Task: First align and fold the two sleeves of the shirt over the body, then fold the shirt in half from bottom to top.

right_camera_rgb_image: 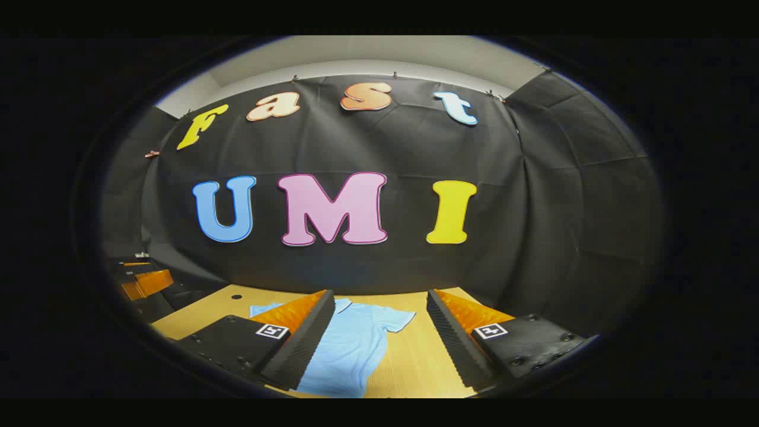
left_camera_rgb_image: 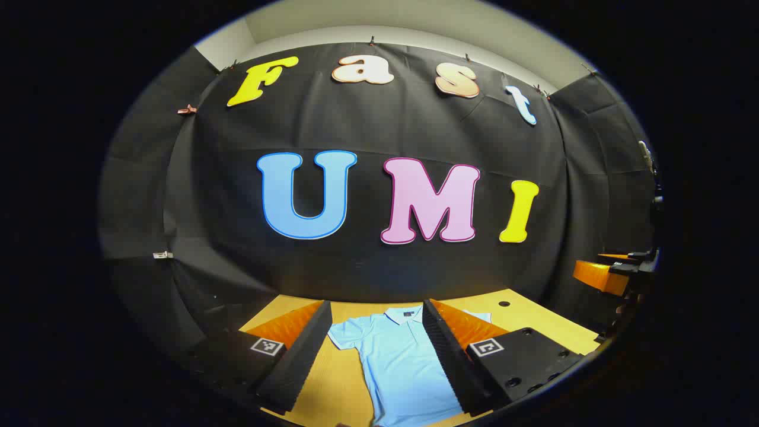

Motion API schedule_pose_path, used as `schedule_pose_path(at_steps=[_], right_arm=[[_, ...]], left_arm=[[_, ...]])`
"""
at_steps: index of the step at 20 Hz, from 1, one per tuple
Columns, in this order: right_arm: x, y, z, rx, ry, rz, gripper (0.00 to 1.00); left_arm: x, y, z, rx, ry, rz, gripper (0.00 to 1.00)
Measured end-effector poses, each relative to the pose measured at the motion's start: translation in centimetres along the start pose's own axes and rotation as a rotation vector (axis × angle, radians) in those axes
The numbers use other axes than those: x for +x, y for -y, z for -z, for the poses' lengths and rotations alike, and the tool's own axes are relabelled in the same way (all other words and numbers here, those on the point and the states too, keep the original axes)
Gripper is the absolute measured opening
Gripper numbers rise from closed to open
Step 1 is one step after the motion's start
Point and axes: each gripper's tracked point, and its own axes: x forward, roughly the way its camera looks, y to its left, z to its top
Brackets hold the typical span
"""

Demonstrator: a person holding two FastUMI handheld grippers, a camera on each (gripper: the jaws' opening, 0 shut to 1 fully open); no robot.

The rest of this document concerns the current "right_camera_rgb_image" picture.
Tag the light blue T-shirt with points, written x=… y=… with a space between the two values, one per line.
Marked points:
x=350 y=350

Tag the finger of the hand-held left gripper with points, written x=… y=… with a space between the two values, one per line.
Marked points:
x=148 y=284

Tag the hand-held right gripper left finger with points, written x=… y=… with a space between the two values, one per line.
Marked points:
x=302 y=344

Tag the black backdrop cloth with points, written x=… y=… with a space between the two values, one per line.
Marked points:
x=533 y=207

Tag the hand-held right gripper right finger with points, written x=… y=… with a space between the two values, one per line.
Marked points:
x=453 y=344

